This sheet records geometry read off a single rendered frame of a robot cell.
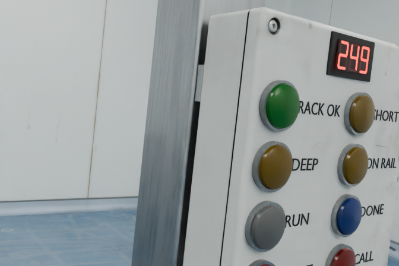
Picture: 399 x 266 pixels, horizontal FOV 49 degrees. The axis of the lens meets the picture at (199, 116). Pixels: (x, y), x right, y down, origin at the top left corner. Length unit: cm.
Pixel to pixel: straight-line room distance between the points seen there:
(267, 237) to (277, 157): 5
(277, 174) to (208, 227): 6
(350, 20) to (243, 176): 398
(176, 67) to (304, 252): 15
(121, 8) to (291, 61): 360
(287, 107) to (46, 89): 343
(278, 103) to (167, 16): 12
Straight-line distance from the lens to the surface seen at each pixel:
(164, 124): 32
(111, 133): 383
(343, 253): 34
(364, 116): 32
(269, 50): 26
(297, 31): 27
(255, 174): 26
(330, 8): 440
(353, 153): 32
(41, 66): 364
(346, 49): 31
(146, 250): 35
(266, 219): 26
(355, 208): 33
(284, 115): 26
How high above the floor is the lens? 108
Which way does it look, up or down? 3 degrees down
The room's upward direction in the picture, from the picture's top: 6 degrees clockwise
